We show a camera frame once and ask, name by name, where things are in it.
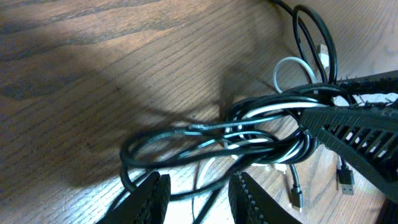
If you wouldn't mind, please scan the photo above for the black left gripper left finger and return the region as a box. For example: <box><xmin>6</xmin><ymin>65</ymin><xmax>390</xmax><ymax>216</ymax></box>
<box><xmin>98</xmin><ymin>172</ymin><xmax>170</xmax><ymax>224</ymax></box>

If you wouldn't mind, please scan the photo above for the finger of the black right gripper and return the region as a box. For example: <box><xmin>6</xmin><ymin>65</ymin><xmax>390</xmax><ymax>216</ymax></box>
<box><xmin>298</xmin><ymin>106</ymin><xmax>397</xmax><ymax>202</ymax></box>
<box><xmin>337</xmin><ymin>70</ymin><xmax>397</xmax><ymax>95</ymax></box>

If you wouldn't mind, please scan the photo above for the white USB cable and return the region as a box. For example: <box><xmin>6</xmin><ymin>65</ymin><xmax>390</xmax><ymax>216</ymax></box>
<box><xmin>192</xmin><ymin>44</ymin><xmax>335</xmax><ymax>218</ymax></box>

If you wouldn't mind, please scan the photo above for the thick black USB cable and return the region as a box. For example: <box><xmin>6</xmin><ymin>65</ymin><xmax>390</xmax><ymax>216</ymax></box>
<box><xmin>119</xmin><ymin>0</ymin><xmax>355</xmax><ymax>202</ymax></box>

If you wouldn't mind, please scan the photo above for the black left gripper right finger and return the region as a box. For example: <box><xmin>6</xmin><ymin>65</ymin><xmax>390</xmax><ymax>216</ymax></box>
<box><xmin>228</xmin><ymin>172</ymin><xmax>300</xmax><ymax>224</ymax></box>

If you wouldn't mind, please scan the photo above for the thin black USB cable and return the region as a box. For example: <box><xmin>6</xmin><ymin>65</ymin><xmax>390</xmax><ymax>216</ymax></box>
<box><xmin>124</xmin><ymin>118</ymin><xmax>321</xmax><ymax>224</ymax></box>

